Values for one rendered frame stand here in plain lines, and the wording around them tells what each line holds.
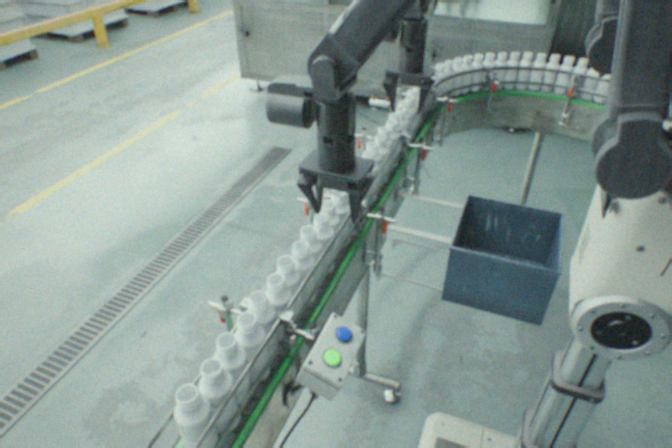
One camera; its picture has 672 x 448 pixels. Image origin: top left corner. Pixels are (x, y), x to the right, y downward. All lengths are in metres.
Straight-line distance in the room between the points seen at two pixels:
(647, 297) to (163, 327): 2.16
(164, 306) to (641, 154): 2.41
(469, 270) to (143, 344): 1.66
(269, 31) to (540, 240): 3.63
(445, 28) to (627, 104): 3.71
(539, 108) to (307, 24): 2.65
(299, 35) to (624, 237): 4.11
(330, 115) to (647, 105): 0.37
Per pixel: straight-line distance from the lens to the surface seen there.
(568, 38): 6.19
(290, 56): 4.83
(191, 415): 0.88
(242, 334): 0.95
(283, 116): 0.71
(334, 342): 0.96
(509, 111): 2.55
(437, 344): 2.45
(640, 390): 2.61
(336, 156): 0.70
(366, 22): 0.62
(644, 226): 0.86
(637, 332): 1.02
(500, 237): 1.79
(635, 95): 0.62
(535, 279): 1.50
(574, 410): 1.28
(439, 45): 4.33
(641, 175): 0.63
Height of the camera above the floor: 1.85
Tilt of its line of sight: 36 degrees down
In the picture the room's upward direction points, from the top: straight up
